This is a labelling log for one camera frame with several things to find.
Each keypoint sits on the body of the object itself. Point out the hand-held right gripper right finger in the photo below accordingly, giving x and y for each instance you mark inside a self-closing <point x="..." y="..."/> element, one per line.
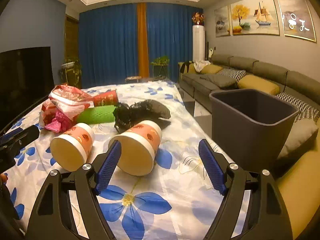
<point x="211" y="163"/>

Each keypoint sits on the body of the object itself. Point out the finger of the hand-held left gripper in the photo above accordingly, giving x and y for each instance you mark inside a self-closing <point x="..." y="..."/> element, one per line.
<point x="27" y="133"/>

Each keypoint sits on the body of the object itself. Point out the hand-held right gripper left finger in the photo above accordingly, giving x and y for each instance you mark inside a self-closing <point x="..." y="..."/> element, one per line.
<point x="110" y="162"/>

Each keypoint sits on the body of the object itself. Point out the peach paper cup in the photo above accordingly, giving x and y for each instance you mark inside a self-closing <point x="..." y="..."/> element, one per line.
<point x="140" y="147"/>
<point x="72" y="146"/>

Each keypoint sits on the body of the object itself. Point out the dark grey trash bin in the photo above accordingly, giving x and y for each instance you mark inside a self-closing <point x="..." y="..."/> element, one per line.
<point x="240" y="140"/>

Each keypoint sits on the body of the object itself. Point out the red paper cup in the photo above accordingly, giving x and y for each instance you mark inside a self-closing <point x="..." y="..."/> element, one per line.
<point x="106" y="98"/>

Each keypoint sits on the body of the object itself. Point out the pink plastic wrapper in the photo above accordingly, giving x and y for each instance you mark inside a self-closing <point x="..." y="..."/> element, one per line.
<point x="58" y="123"/>

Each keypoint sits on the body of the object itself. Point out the green foam net sleeve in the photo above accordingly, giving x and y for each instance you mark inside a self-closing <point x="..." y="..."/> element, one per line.
<point x="96" y="115"/>

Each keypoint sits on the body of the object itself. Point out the red snack bag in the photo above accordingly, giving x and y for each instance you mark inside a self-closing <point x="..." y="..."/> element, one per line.
<point x="67" y="100"/>

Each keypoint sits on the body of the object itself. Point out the black television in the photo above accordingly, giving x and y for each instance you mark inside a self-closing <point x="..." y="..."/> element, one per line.
<point x="22" y="80"/>

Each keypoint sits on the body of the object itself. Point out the black plastic bag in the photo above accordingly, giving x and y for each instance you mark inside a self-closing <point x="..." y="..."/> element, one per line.
<point x="142" y="112"/>

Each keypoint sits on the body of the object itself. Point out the blue floral tablecloth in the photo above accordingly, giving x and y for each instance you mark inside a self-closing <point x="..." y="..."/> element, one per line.
<point x="160" y="205"/>

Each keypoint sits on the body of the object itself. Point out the potted plant on stand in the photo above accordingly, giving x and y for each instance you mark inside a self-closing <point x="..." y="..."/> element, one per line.
<point x="72" y="71"/>

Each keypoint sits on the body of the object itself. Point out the grey pillow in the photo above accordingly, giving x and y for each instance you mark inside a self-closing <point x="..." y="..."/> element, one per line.
<point x="220" y="80"/>
<point x="302" y="136"/>

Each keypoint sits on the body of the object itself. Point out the flat patterned box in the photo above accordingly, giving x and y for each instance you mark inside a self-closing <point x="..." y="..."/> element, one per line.
<point x="133" y="79"/>

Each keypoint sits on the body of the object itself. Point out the large yellow pillow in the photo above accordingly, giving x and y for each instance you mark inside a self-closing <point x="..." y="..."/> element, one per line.
<point x="258" y="84"/>

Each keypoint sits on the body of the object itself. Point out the black white patterned pillow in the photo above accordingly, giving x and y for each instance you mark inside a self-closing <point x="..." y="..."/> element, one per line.
<point x="306" y="107"/>
<point x="232" y="73"/>

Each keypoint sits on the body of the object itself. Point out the yellow leather seat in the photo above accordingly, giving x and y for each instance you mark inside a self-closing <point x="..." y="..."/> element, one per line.
<point x="300" y="195"/>

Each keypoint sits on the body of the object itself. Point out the small yellow pillow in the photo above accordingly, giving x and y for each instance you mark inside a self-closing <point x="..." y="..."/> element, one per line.
<point x="211" y="69"/>

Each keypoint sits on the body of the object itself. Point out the white cloth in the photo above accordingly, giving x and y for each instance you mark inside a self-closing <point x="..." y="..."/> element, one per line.
<point x="201" y="65"/>

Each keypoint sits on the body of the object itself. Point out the grey sectional sofa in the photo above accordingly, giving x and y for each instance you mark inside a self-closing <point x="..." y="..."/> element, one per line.
<point x="267" y="71"/>

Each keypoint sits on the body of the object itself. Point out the potted plant in dark pot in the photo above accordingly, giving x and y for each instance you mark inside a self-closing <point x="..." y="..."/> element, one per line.
<point x="160" y="65"/>

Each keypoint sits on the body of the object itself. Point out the white handheld vacuum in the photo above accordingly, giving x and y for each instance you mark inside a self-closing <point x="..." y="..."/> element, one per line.
<point x="210" y="53"/>

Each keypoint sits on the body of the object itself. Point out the blue curtain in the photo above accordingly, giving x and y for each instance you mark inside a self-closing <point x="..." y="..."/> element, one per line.
<point x="107" y="45"/>

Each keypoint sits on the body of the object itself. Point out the white standing air conditioner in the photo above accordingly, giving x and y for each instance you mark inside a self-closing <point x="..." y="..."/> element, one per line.
<point x="198" y="43"/>

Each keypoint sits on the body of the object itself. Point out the orange curtain strip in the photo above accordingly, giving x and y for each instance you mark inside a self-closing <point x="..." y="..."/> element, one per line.
<point x="143" y="40"/>

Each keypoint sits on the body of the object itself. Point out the golden flower decoration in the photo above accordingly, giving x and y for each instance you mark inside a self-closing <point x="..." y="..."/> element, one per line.
<point x="198" y="18"/>

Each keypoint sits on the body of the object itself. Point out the tree and sailboat painting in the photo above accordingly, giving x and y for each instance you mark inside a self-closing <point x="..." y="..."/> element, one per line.
<point x="253" y="15"/>

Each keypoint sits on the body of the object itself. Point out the wooden wall panel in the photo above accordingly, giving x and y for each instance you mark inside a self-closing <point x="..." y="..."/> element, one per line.
<point x="71" y="45"/>

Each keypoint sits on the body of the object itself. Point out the small boat wall painting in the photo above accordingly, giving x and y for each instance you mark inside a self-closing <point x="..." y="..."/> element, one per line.
<point x="222" y="22"/>

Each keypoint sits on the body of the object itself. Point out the grey framed wall painting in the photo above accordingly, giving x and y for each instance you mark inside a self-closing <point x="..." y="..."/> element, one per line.
<point x="295" y="15"/>

